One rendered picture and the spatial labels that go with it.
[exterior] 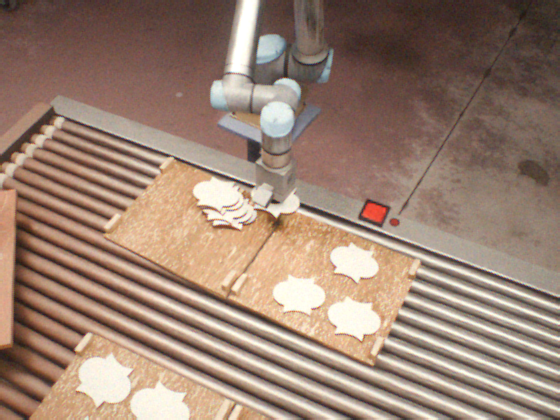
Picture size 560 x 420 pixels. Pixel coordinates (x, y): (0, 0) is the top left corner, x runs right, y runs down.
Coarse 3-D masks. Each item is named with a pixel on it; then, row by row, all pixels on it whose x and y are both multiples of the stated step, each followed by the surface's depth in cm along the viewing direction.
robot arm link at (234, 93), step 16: (240, 0) 153; (256, 0) 153; (240, 16) 152; (256, 16) 153; (240, 32) 151; (256, 32) 153; (240, 48) 151; (256, 48) 153; (240, 64) 150; (224, 80) 151; (240, 80) 149; (224, 96) 149; (240, 96) 149
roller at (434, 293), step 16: (48, 144) 198; (80, 160) 194; (96, 160) 193; (112, 176) 192; (128, 176) 189; (144, 176) 189; (416, 288) 165; (432, 288) 164; (448, 304) 163; (464, 304) 161; (480, 304) 161; (496, 320) 159; (512, 320) 158; (528, 336) 157; (544, 336) 155
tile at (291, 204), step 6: (252, 192) 164; (294, 192) 165; (288, 198) 163; (294, 198) 163; (270, 204) 162; (276, 204) 162; (282, 204) 162; (288, 204) 162; (294, 204) 162; (258, 210) 162; (264, 210) 161; (270, 210) 160; (276, 210) 161; (282, 210) 161; (288, 210) 161; (294, 210) 161; (276, 216) 159
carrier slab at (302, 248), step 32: (288, 224) 175; (320, 224) 176; (288, 256) 168; (320, 256) 168; (384, 256) 169; (256, 288) 161; (352, 288) 162; (384, 288) 162; (288, 320) 155; (320, 320) 155; (384, 320) 156; (352, 352) 149
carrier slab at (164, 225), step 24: (192, 168) 189; (144, 192) 182; (168, 192) 183; (192, 192) 183; (240, 192) 183; (144, 216) 176; (168, 216) 176; (192, 216) 177; (264, 216) 177; (120, 240) 170; (144, 240) 171; (168, 240) 171; (192, 240) 171; (216, 240) 171; (240, 240) 171; (264, 240) 172; (168, 264) 165; (192, 264) 166; (216, 264) 166; (240, 264) 166; (216, 288) 161
